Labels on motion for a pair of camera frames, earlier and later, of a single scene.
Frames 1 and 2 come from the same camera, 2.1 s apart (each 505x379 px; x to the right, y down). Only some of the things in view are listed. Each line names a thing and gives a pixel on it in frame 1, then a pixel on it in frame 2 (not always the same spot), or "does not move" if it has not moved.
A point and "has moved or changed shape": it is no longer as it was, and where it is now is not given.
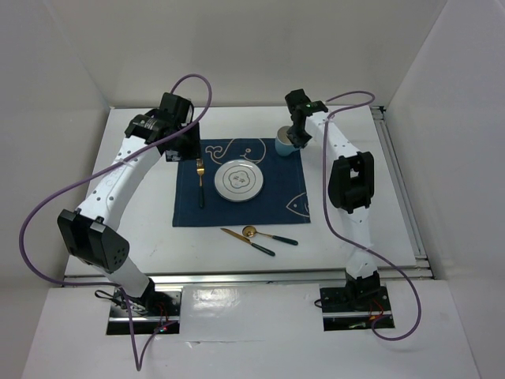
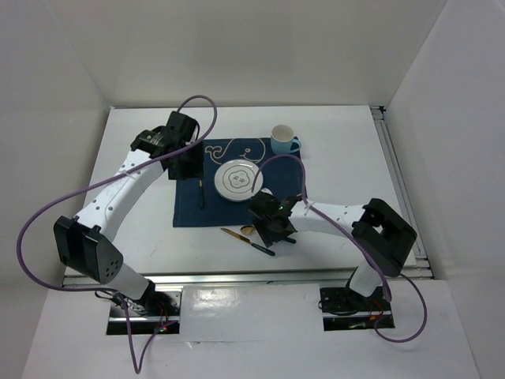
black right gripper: (297, 141) to (268, 236)
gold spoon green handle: (251, 231) does not move
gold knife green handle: (246, 239) does not move
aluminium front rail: (209, 278) does not move
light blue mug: (283, 145) has moved or changed shape
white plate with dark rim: (238, 180) does not move
